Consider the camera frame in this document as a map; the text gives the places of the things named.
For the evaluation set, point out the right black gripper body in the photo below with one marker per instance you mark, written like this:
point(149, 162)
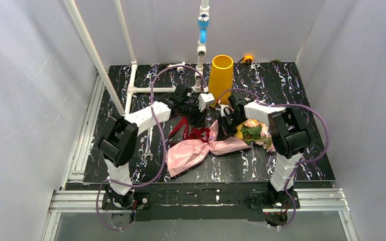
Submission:
point(228, 119)

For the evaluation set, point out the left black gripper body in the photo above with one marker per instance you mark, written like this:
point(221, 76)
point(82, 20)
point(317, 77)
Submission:
point(195, 113)

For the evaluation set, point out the red printed ribbon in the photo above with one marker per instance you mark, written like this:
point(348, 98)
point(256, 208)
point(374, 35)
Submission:
point(188, 131)

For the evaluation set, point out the pink paper flower bouquet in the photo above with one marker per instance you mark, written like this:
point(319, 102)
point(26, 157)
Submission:
point(200, 142)

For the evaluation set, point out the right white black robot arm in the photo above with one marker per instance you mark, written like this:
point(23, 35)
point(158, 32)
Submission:
point(289, 133)

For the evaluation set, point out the small white pipe elbow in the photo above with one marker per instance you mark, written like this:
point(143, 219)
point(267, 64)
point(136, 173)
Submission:
point(179, 67)

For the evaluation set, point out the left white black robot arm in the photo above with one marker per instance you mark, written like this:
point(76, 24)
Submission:
point(118, 140)

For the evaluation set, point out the yellow cylindrical vase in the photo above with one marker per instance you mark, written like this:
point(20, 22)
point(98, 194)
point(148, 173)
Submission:
point(221, 77)

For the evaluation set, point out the silver open-end wrench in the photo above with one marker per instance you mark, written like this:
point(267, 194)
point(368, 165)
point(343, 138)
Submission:
point(147, 155)

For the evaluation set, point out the orange round button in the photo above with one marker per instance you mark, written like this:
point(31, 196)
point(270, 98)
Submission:
point(246, 59)

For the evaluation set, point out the blue pipe valve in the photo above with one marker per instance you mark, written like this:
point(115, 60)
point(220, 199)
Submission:
point(203, 23)

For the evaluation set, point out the white PVC pipe frame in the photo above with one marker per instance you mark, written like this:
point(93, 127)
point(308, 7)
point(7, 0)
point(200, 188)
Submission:
point(85, 36)

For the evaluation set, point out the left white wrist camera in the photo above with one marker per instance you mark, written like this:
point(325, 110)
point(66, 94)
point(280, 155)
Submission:
point(205, 100)

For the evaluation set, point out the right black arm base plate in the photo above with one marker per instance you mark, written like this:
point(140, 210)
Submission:
point(265, 199)

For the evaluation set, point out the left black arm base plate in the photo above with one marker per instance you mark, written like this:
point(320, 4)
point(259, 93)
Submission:
point(130, 201)

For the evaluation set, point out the aluminium extrusion frame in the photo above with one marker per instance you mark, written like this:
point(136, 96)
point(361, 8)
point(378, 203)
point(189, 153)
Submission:
point(311, 197)

